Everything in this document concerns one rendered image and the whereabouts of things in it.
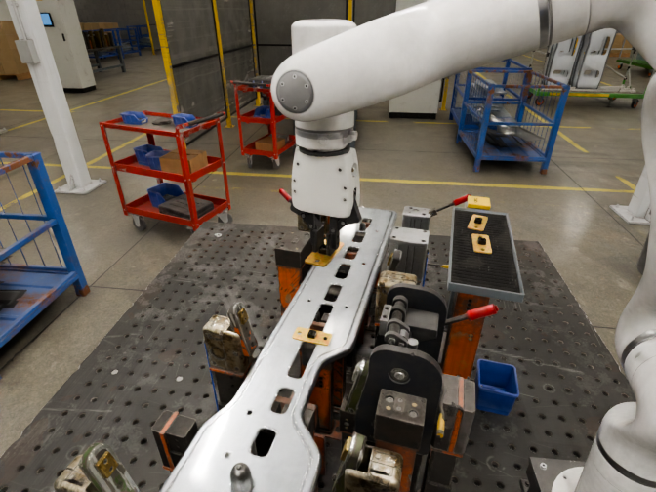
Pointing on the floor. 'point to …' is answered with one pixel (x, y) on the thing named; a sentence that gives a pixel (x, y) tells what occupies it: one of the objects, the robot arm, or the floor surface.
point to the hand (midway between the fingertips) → (325, 239)
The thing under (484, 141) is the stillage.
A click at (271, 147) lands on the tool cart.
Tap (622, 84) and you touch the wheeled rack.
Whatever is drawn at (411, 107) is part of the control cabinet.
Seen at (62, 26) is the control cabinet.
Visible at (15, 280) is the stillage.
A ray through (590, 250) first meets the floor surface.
